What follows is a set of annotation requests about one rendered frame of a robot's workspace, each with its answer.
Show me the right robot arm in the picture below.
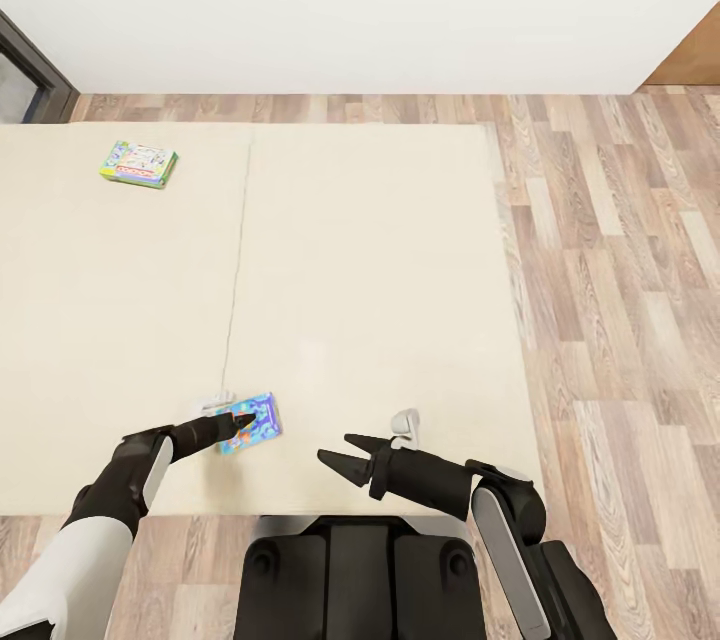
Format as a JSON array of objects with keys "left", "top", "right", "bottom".
[{"left": 317, "top": 409, "right": 618, "bottom": 640}]

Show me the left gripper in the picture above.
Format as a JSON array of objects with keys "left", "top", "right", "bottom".
[{"left": 185, "top": 412, "right": 256, "bottom": 454}]

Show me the board game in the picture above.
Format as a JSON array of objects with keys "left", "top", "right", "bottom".
[
  {"left": 99, "top": 141, "right": 177, "bottom": 187},
  {"left": 214, "top": 392, "right": 281, "bottom": 455}
]

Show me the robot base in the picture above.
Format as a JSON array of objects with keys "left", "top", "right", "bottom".
[{"left": 233, "top": 515, "right": 487, "bottom": 640}]

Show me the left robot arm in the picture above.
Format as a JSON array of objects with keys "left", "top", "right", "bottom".
[{"left": 0, "top": 390, "right": 256, "bottom": 640}]

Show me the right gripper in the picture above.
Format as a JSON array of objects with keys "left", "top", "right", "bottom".
[{"left": 317, "top": 433, "right": 449, "bottom": 509}]

